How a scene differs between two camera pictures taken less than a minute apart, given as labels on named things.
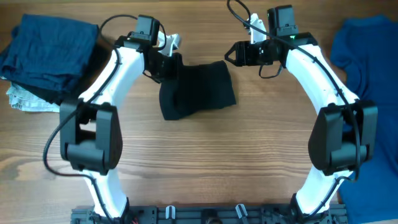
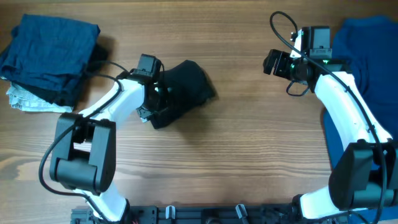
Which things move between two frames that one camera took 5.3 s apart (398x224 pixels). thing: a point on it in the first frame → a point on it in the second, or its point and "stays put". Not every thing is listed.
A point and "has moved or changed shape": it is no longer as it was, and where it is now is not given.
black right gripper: (243, 54) → (279, 70)
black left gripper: (175, 69) → (167, 96)
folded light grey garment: (22, 99) stays put
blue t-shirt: (366, 48) stays put
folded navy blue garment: (48, 52) stays put
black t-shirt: (195, 88) has moved or changed shape
